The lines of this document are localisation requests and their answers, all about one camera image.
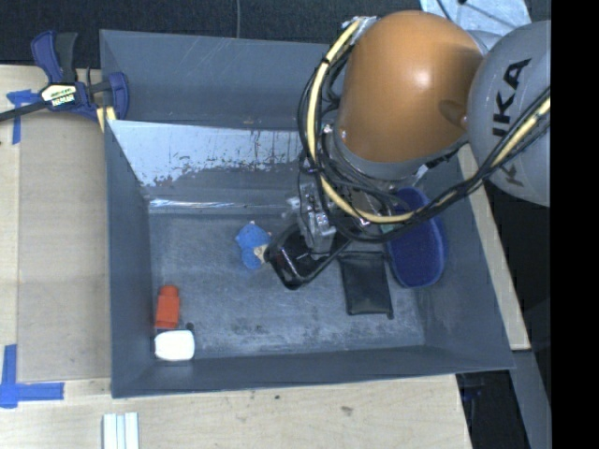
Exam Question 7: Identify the black sunglasses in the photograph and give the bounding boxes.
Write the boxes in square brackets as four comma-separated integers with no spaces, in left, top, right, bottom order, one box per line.
[263,224,351,292]

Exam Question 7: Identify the blue toy animal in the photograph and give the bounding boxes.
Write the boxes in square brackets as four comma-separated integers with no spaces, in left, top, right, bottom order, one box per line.
[234,220,273,271]

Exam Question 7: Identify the black flat pouch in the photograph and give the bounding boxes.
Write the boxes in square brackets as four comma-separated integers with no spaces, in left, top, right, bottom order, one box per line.
[336,250,395,318]

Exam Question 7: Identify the blue oval sponge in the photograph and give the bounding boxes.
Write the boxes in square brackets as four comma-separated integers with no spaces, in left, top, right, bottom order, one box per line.
[385,186,449,290]

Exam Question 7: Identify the grey metal bin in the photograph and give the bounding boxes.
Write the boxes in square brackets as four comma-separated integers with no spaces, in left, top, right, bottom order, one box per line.
[98,29,517,399]

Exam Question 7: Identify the orange-red small bottle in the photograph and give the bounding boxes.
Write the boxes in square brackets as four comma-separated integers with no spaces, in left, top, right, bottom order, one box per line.
[153,284,182,330]

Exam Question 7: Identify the white rounded block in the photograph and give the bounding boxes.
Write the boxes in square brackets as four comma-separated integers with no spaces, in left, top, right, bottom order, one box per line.
[153,329,197,362]

